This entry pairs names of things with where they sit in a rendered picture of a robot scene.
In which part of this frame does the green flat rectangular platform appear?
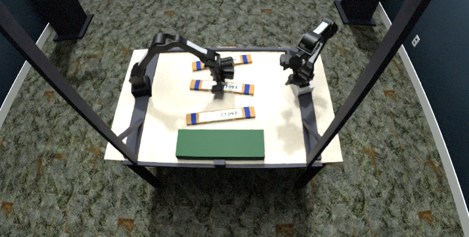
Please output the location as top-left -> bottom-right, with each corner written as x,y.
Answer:
175,129 -> 265,161

